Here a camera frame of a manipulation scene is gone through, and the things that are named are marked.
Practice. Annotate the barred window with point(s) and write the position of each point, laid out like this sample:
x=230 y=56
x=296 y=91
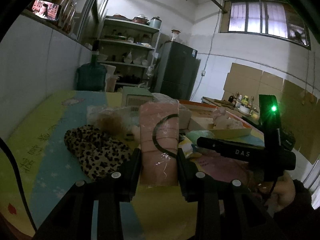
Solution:
x=272 y=18

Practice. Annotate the amber glass jar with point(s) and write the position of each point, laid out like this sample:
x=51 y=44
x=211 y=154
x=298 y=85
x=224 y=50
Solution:
x=64 y=4

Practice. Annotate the pink soft pack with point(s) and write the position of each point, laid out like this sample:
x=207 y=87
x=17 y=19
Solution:
x=159 y=134

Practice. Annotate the yellow shallow cardboard tray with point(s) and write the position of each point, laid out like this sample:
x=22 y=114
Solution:
x=201 y=120

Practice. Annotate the colourful striped foam mat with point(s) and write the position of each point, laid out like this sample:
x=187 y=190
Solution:
x=48 y=171

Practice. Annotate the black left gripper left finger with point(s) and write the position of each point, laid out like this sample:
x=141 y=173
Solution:
x=72 y=217

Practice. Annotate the green cardboard box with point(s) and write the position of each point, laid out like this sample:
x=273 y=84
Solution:
x=135 y=96

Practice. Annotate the leopard print soft pouch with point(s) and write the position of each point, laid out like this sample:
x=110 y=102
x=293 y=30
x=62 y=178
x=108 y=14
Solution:
x=98 y=153

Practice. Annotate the floral tissue box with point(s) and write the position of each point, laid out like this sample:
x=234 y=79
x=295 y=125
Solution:
x=184 y=112

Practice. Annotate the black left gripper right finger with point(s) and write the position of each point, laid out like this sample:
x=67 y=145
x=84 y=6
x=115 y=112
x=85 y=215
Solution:
x=225 y=210

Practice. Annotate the beige fluffy plush toy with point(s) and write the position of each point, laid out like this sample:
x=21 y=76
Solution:
x=221 y=120

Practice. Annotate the teal enamel pot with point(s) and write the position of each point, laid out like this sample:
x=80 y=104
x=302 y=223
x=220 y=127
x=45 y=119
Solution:
x=155 y=22

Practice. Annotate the side counter with bottles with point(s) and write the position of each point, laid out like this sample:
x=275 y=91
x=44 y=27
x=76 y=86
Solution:
x=237 y=104

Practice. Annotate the black refrigerator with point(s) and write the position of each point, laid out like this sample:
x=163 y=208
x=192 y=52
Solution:
x=176 y=72

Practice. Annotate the metal storage shelf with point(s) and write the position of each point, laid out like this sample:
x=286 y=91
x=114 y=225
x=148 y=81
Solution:
x=130 y=46

